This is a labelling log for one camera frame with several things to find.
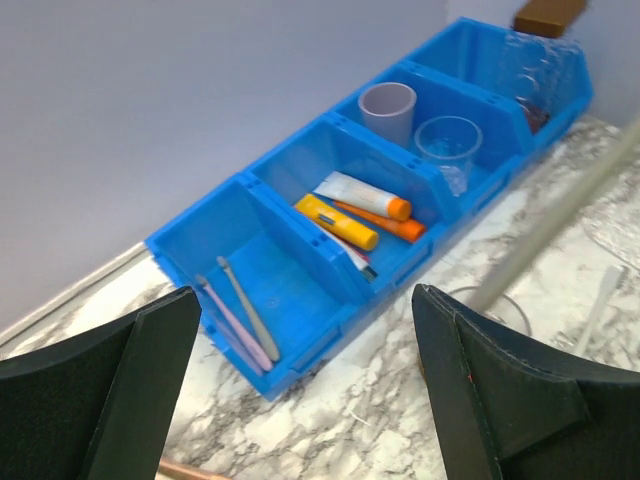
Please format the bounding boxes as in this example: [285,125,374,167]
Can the pink toothbrush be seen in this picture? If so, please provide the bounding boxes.
[196,274,273,375]

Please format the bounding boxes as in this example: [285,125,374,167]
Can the clear textured glass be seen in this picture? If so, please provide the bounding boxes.
[548,172,639,370]

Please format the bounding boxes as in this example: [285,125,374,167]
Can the blue bin with jar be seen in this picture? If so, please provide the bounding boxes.
[409,17,593,149]

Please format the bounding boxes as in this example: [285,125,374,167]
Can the peach desk organizer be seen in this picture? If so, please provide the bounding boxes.
[158,458,228,480]

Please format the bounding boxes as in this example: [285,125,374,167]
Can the clear cup on tray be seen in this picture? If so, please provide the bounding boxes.
[448,286,532,337]

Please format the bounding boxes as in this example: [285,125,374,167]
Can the brown wooden tray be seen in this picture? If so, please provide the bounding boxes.
[417,352,427,385]

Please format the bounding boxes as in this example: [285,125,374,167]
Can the blue bin with cups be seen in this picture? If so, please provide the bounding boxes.
[323,67,531,226]

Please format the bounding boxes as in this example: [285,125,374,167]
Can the blue bin with toothpastes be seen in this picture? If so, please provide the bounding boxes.
[243,116,459,300]

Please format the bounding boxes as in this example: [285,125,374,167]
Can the clear jar brown lid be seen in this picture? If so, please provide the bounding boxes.
[502,0,588,117]

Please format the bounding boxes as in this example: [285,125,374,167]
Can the lilac plastic cup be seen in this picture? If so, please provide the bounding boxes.
[358,82,417,148]

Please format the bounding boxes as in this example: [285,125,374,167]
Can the grey toothbrush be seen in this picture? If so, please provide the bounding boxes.
[217,256,280,362]
[469,119,639,312]

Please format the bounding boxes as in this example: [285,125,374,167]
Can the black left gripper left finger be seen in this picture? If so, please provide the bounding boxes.
[1,287,201,479]

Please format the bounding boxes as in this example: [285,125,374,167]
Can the clear cup in bin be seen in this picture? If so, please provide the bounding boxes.
[414,115,484,197]

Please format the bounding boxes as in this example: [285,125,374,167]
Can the white tube orange cap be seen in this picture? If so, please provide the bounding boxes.
[313,171,412,221]

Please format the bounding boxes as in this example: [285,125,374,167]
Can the yellow toothpaste tube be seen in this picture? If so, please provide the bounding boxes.
[294,194,379,251]

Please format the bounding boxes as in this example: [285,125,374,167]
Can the blue bin with toothbrushes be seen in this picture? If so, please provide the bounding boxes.
[146,174,366,401]

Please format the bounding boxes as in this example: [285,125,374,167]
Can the brown item in bin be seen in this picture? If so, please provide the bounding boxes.
[517,97,550,134]

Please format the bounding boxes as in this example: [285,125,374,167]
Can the white tube dark cap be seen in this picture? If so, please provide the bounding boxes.
[326,232,378,282]

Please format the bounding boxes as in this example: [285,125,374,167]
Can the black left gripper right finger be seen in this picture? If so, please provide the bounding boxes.
[412,285,639,479]

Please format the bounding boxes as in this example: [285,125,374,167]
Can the orange toothpaste tube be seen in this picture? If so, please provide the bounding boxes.
[333,201,427,243]

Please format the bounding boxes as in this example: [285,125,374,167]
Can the white toothbrush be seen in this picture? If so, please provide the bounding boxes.
[573,266,628,356]

